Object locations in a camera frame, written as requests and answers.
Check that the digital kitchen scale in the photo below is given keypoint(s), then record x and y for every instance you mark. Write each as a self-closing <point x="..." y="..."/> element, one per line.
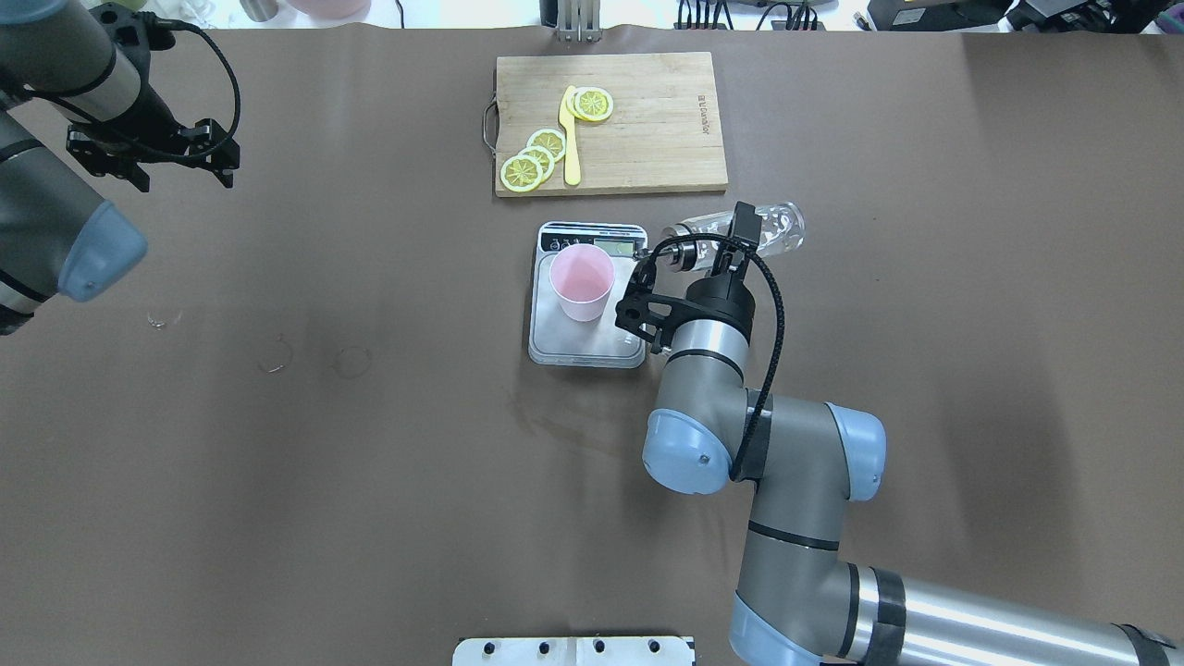
<point x="555" y="339"/>

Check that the white metal column base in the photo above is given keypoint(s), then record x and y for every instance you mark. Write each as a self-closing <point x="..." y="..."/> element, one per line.
<point x="577" y="650"/>

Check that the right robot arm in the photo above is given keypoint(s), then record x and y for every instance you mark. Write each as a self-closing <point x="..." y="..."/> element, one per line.
<point x="796" y="602"/>

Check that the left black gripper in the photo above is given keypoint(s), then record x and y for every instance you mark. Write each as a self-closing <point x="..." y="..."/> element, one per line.
<point x="151" y="120"/>

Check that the yellow plastic knife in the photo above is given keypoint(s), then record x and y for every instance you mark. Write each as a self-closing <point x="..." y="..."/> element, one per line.
<point x="572" y="169"/>

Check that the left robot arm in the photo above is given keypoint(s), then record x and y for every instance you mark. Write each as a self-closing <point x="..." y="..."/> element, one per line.
<point x="58" y="234"/>

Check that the pink bowl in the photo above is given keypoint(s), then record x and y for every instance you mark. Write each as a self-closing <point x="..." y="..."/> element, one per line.
<point x="330" y="9"/>

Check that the lemon slice front single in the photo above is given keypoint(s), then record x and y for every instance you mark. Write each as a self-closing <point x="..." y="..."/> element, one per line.
<point x="593" y="104"/>

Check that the lemon slice top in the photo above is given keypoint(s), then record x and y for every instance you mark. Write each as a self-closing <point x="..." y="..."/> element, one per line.
<point x="522" y="173"/>

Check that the clear glass sauce bottle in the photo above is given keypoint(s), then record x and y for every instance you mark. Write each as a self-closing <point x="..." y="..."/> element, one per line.
<point x="782" y="230"/>

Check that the pink plastic cup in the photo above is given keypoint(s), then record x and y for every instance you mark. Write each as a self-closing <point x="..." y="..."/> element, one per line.
<point x="583" y="275"/>

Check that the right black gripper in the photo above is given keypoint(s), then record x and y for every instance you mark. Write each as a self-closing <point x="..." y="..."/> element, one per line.
<point x="721" y="291"/>

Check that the bamboo cutting board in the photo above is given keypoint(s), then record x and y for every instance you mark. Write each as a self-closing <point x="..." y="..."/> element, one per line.
<point x="664" y="134"/>

